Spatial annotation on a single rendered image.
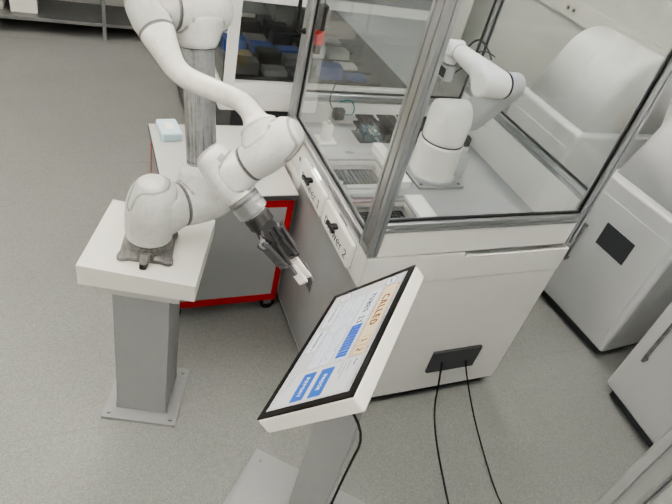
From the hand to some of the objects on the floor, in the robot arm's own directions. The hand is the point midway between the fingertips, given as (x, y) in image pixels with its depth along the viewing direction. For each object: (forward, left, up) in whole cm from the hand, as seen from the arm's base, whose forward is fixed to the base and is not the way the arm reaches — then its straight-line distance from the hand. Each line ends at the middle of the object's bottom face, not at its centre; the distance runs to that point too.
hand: (298, 271), depth 160 cm
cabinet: (+66, +90, -110) cm, 156 cm away
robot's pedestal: (-42, +37, -113) cm, 126 cm away
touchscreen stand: (+17, -21, -111) cm, 114 cm away
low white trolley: (-21, +115, -113) cm, 162 cm away
